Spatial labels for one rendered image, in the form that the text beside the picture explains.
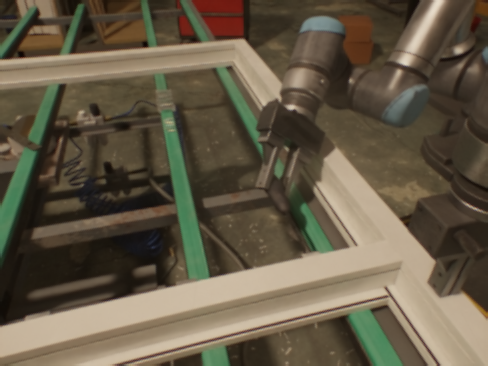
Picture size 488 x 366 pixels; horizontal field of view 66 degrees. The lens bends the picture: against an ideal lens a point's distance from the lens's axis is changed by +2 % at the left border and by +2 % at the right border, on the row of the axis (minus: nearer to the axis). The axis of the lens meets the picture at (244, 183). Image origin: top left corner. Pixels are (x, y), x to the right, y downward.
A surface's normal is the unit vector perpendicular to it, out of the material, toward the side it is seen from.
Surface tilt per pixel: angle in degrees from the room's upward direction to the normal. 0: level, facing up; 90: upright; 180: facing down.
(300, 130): 62
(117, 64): 90
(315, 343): 0
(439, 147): 0
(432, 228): 90
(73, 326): 0
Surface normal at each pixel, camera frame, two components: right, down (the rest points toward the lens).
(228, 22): -0.12, 0.61
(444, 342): -0.97, 0.17
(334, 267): -0.02, -0.79
